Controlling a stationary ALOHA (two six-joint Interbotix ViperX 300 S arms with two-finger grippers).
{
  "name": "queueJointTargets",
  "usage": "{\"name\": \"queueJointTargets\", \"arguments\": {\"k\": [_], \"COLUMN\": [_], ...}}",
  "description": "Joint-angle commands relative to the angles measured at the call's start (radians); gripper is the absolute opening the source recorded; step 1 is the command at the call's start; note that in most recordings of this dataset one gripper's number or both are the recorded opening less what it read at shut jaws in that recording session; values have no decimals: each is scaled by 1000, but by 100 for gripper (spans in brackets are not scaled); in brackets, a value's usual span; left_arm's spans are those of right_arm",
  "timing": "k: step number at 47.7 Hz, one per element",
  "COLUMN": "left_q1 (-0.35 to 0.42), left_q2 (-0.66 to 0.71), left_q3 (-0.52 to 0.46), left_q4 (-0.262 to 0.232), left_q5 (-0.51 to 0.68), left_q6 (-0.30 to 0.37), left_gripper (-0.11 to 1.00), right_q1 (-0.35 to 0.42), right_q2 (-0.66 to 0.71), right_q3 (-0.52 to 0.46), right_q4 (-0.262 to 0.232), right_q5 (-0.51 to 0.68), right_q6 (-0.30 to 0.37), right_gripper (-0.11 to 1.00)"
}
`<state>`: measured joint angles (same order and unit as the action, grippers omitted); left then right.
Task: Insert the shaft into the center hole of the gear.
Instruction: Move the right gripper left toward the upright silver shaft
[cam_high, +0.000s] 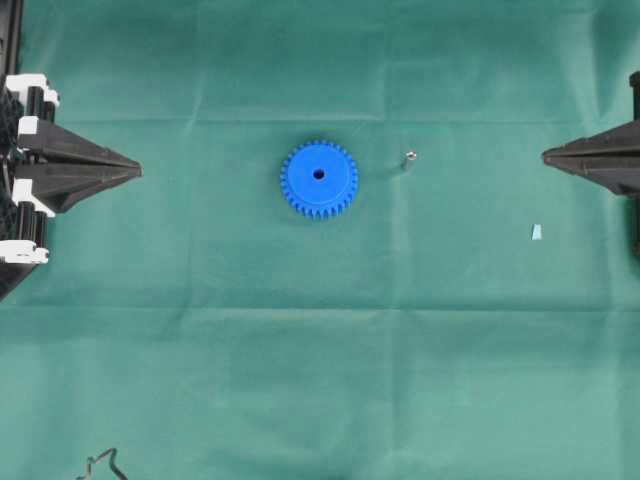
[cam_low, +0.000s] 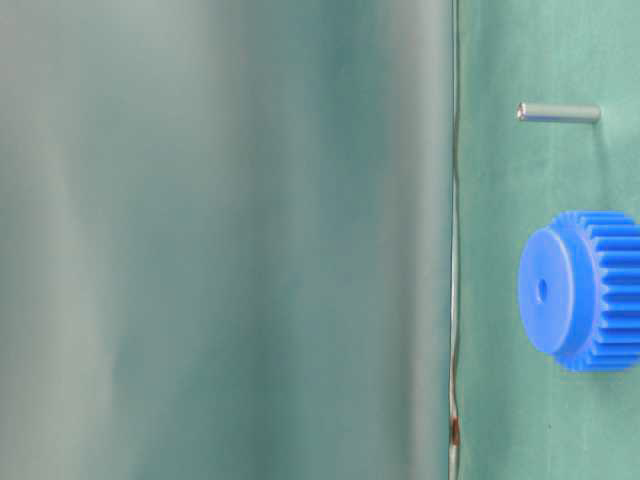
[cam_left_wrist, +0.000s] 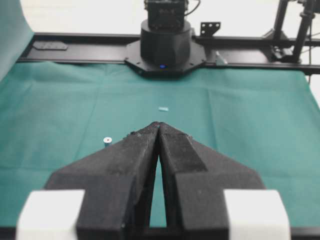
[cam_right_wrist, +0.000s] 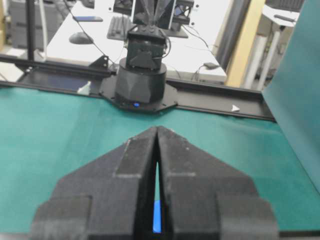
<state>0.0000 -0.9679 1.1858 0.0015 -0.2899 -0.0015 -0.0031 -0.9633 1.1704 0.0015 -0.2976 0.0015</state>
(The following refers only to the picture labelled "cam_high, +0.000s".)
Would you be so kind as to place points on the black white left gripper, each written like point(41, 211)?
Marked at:
point(25, 100)

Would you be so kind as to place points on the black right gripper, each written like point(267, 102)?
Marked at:
point(619, 175)

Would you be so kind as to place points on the blue plastic gear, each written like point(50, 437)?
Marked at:
point(319, 179)

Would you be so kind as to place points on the light blue tape piece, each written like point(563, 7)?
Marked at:
point(536, 233)

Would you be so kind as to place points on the green cloth mat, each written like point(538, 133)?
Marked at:
point(193, 321)

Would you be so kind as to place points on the black frame at left edge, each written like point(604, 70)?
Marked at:
point(10, 35)

